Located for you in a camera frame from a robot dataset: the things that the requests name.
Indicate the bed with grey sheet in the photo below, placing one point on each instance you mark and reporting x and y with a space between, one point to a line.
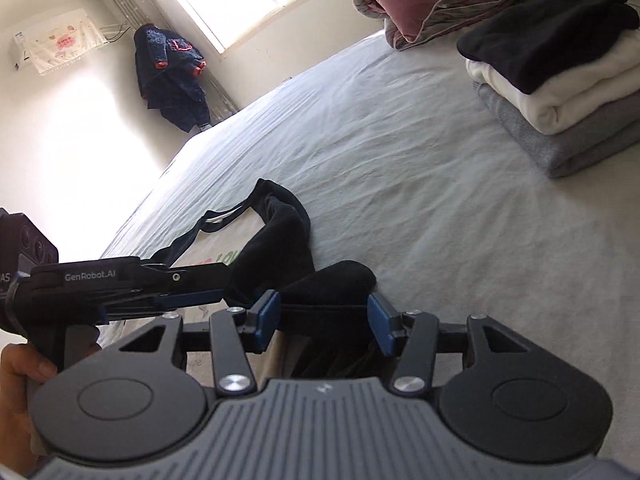
400 160

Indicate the folded white garment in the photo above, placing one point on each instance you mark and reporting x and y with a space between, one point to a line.
550 102

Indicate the hanging dark blue jacket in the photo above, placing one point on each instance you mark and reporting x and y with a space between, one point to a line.
170 80

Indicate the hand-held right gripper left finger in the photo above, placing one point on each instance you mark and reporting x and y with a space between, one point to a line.
270 314

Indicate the air conditioner with printed cover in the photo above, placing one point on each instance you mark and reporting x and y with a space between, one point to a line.
55 42

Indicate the folded black garment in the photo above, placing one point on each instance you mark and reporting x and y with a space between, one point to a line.
540 35

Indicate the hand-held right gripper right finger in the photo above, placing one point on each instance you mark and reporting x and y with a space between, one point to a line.
378 319

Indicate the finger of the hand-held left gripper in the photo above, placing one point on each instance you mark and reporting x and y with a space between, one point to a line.
170 305
190 275

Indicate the person's left hand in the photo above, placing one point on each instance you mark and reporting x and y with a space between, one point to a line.
17 385

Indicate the folded grey pink quilt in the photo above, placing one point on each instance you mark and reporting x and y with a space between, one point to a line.
525 5

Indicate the beige black bear print sweatshirt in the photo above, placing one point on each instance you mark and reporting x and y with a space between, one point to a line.
285 240

